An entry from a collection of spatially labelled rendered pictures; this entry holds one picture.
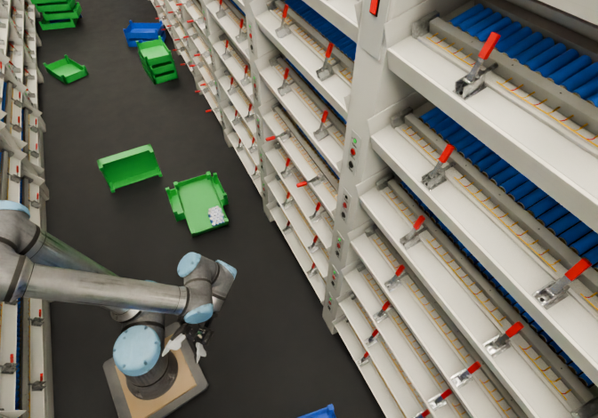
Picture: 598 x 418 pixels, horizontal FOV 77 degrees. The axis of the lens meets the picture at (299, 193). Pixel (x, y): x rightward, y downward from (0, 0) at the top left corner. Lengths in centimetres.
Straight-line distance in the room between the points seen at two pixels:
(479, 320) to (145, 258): 163
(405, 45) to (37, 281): 100
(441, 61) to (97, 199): 211
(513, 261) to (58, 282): 103
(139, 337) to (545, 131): 131
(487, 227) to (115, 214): 198
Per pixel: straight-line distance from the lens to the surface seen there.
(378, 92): 80
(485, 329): 86
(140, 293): 120
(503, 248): 71
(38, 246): 126
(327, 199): 124
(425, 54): 72
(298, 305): 181
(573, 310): 69
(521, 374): 85
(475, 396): 102
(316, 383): 170
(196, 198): 214
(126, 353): 147
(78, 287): 117
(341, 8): 89
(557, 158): 58
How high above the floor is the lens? 163
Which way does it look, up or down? 47 degrees down
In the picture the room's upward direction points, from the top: 1 degrees clockwise
